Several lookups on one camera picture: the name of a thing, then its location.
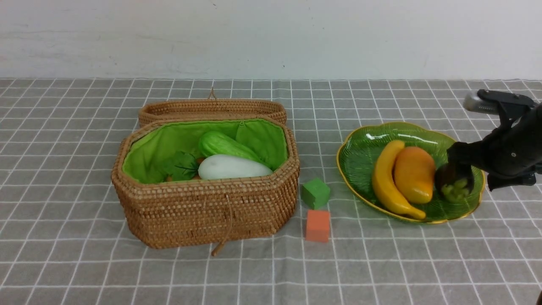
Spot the grey checkered tablecloth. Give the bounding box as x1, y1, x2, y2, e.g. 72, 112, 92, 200
0, 78, 541, 305

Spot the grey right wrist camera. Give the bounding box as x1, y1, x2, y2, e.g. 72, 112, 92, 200
463, 89, 541, 125

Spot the woven rattan basket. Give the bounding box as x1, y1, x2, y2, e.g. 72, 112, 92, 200
111, 116, 300, 255

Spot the green foam cube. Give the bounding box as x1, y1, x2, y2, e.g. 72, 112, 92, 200
301, 177, 331, 210

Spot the white radish with leaves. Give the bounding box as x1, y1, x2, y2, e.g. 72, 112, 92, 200
158, 151, 273, 182

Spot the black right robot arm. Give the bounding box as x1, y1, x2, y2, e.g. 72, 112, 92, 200
436, 104, 542, 191

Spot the purple mangosteen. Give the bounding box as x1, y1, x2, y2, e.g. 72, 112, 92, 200
435, 163, 474, 202

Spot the green cucumber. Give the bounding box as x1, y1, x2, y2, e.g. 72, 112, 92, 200
198, 131, 275, 168

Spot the orange yellow mango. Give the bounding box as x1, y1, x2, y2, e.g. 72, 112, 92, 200
393, 146, 436, 204

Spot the woven rattan basket lid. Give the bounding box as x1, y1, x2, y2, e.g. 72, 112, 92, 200
138, 90, 287, 127

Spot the orange foam cube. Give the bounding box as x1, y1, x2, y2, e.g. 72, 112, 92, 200
304, 210, 330, 243

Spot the yellow banana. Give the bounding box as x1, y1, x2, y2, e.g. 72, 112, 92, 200
372, 140, 426, 221

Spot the green glass leaf plate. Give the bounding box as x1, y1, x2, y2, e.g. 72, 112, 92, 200
336, 122, 486, 224

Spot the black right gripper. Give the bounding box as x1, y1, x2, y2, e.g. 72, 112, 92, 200
447, 127, 538, 191

